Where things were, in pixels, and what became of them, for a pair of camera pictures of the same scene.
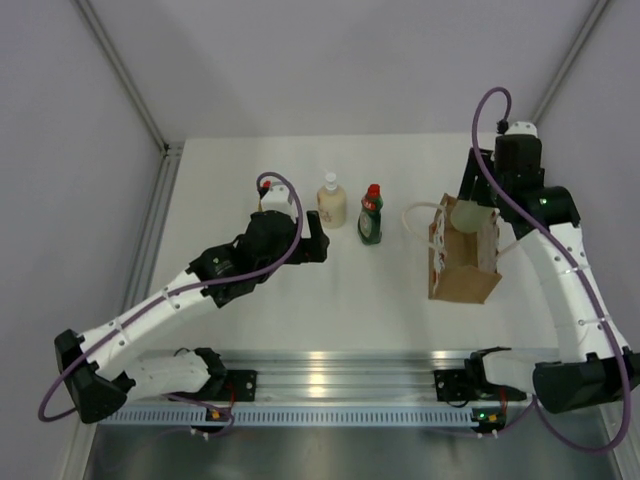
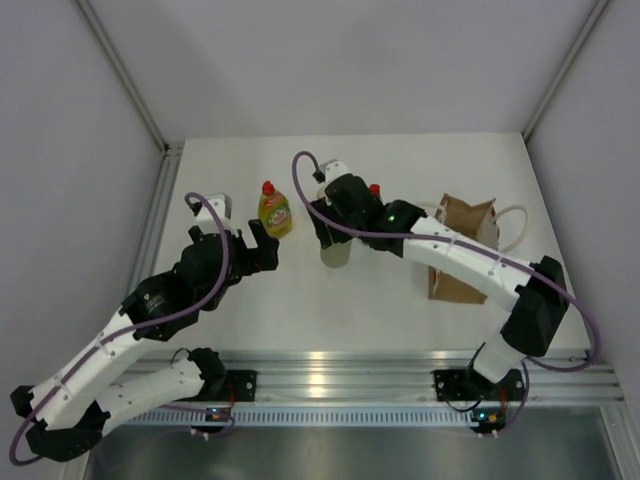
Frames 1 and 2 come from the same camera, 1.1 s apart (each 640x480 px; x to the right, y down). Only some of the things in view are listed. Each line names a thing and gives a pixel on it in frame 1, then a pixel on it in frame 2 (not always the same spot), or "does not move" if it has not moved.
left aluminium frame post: [109, 53] does not move
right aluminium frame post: [595, 15] does not move
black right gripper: [475, 168] to [337, 236]
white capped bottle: [469, 217] to [336, 255]
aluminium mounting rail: [346, 376] does not move
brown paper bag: [462, 265] does not move
